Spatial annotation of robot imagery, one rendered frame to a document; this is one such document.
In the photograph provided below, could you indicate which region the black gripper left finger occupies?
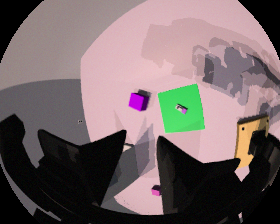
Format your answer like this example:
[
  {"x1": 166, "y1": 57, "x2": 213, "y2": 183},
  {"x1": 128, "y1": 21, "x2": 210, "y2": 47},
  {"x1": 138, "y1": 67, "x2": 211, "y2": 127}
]
[{"x1": 38, "y1": 128, "x2": 127, "y2": 206}]

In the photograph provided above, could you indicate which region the green translucent square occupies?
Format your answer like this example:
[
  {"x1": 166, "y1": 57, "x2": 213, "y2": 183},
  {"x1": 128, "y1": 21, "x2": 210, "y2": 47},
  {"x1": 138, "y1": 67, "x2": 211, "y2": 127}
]
[{"x1": 157, "y1": 83, "x2": 205, "y2": 133}]

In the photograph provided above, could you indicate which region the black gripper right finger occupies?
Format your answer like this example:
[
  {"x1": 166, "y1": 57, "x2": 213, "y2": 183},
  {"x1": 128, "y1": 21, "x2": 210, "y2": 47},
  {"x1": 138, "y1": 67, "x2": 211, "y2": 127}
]
[{"x1": 156, "y1": 135, "x2": 241, "y2": 214}]

